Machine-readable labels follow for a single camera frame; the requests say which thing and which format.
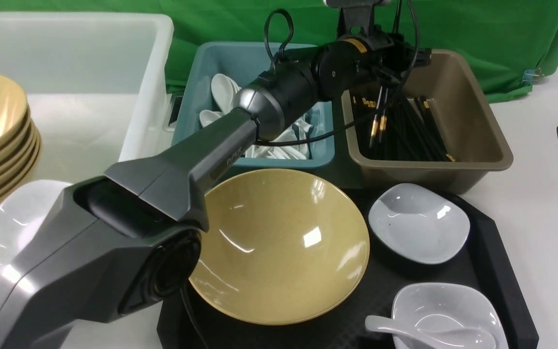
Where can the brown plastic bin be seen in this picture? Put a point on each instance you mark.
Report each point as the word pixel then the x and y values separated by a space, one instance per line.
pixel 467 125

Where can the pile of black chopsticks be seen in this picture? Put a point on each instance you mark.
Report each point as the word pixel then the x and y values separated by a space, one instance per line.
pixel 411 131

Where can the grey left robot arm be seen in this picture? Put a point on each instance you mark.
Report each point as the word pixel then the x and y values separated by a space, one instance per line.
pixel 118 243

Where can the tan noodle bowl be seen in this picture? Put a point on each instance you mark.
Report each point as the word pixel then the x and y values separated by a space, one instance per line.
pixel 283 247

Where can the green cloth backdrop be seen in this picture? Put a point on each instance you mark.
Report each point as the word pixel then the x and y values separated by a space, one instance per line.
pixel 500 39

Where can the pile of white spoons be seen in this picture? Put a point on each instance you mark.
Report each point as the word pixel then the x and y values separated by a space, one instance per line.
pixel 223 90

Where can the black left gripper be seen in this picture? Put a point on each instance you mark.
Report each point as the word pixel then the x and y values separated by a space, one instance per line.
pixel 393 63

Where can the black serving tray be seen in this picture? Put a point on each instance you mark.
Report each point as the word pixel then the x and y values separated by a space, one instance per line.
pixel 482 264

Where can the white square dish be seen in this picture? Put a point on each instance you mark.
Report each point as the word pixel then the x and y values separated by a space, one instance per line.
pixel 419 224
pixel 445 307

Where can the blue binder clip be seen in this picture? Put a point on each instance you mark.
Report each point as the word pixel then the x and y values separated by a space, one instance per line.
pixel 532 76

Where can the white dish in tub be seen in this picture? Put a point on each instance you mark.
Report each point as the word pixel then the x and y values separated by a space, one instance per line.
pixel 22 213

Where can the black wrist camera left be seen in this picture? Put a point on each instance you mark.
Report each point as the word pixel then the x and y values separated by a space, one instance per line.
pixel 355 14

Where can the white soup spoon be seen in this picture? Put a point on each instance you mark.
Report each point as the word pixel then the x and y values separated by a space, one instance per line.
pixel 462 338

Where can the teal plastic bin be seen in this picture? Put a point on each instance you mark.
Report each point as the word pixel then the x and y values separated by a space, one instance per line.
pixel 243 62

